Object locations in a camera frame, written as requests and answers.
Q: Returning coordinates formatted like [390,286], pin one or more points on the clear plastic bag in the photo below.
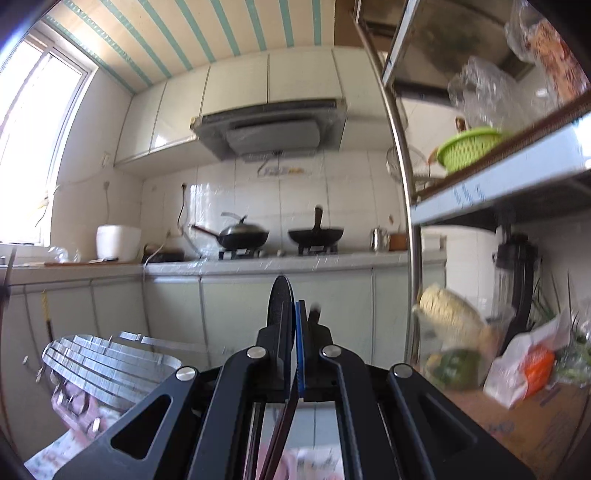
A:
[489,92]

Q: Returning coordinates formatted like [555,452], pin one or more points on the black frying pan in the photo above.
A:
[316,235]

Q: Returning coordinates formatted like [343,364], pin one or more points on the wall sticker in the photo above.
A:
[281,170]

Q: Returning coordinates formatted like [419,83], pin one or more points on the plastic bag with reddish contents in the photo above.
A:
[549,50]

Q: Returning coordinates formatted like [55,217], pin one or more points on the kitchen cabinets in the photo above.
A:
[184,101]
[184,304]

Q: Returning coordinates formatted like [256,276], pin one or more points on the metal storage shelf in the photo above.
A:
[485,182]

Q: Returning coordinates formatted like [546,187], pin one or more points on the upper kitchen cabinets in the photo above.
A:
[184,101]

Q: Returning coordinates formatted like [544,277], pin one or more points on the lower kitchen cabinets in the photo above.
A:
[184,304]

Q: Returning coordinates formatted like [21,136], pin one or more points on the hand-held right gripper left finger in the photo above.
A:
[279,323]

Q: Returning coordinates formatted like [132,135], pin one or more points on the green onions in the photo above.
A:
[572,332]

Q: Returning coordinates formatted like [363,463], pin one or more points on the cardboard sheet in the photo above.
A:
[521,434]

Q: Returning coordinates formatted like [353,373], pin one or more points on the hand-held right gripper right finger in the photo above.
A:
[301,350]

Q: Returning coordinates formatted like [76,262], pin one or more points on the metal strainer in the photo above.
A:
[406,164]

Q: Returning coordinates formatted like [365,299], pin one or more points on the green plastic basket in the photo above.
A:
[468,152]

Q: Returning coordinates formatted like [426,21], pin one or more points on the gas stove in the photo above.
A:
[277,252]

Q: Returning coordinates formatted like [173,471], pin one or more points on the brown pot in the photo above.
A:
[398,242]

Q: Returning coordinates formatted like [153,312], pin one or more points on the black blender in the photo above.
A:
[515,277]

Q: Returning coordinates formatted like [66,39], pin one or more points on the white plastic bag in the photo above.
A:
[517,364]

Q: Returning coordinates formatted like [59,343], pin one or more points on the metal kettle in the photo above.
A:
[378,240]

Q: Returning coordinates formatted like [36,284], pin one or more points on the window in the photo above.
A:
[32,138]

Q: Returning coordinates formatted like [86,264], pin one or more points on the white rice cooker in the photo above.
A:
[117,242]

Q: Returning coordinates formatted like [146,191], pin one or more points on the white appliance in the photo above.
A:
[457,258]

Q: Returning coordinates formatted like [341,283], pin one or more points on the floral tablecloth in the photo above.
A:
[60,454]

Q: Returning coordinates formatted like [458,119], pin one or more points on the range hood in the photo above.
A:
[272,131]

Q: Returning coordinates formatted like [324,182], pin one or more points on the dark brown chopstick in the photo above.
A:
[279,438]

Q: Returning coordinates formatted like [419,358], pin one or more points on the bag of dried noodles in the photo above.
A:
[450,309]

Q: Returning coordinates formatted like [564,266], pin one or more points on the black wok with lid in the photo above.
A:
[242,235]

